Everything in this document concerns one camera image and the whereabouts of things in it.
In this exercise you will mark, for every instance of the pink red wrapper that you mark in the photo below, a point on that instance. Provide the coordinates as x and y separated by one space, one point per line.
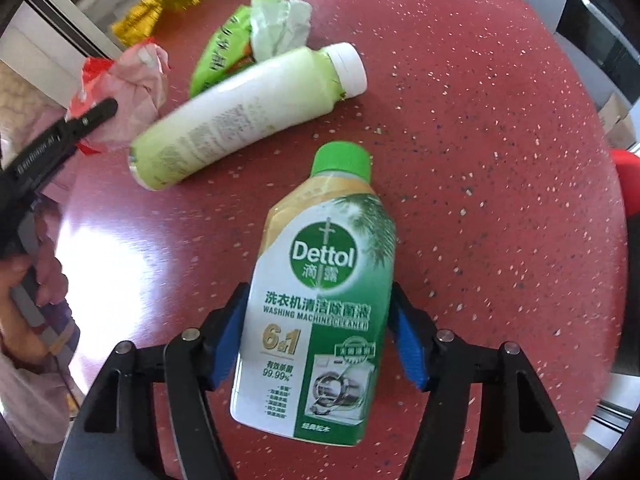
137 80

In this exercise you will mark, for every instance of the person's left forearm sleeve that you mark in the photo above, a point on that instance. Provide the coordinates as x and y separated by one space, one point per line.
34 401

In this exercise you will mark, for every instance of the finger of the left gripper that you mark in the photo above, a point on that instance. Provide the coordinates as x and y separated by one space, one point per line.
95 117

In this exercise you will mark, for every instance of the gold foil bag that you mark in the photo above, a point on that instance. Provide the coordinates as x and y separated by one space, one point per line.
139 22

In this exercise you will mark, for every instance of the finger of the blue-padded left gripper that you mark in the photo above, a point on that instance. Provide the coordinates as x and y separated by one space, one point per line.
114 435

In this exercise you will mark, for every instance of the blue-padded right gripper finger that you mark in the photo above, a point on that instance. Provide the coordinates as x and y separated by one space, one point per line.
520 435

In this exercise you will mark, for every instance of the pale green drink bottle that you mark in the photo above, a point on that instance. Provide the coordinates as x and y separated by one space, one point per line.
266 98

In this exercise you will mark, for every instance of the green snack wrapper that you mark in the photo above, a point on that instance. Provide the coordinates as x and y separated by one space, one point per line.
252 34

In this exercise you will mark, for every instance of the green Dettol cleaner bottle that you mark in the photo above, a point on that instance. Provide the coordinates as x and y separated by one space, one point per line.
316 313

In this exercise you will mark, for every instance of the red round stool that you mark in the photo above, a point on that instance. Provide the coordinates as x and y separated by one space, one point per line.
627 166

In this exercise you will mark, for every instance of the black built-in oven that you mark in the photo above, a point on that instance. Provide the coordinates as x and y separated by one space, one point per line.
598 29

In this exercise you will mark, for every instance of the cardboard box on floor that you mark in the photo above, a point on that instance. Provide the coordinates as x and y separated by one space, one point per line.
617 124

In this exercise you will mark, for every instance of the person's left hand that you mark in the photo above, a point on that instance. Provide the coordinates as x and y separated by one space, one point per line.
53 323

